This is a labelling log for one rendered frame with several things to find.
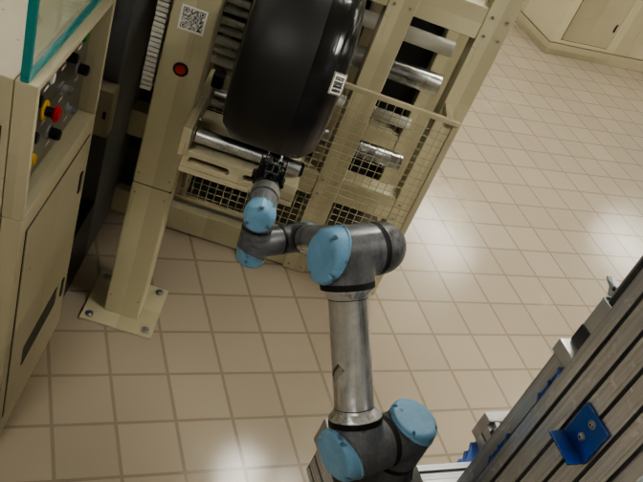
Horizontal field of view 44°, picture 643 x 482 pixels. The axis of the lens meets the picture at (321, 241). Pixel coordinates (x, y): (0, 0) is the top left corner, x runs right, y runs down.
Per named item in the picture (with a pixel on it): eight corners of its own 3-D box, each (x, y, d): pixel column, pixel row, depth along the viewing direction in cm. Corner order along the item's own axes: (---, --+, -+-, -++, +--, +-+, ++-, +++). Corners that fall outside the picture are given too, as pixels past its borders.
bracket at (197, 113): (176, 154, 233) (183, 126, 227) (204, 93, 265) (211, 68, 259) (187, 157, 234) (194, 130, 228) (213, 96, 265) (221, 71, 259)
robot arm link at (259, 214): (238, 232, 188) (245, 202, 184) (244, 210, 198) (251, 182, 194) (270, 240, 189) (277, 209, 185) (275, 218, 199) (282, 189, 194)
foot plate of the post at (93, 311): (77, 317, 285) (78, 314, 284) (101, 272, 306) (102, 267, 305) (149, 339, 288) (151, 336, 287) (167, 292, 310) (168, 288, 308)
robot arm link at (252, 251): (280, 267, 201) (290, 230, 195) (242, 273, 194) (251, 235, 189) (266, 250, 206) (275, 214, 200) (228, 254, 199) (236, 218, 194)
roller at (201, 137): (194, 128, 238) (189, 142, 237) (194, 123, 234) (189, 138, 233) (303, 165, 242) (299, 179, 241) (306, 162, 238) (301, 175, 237)
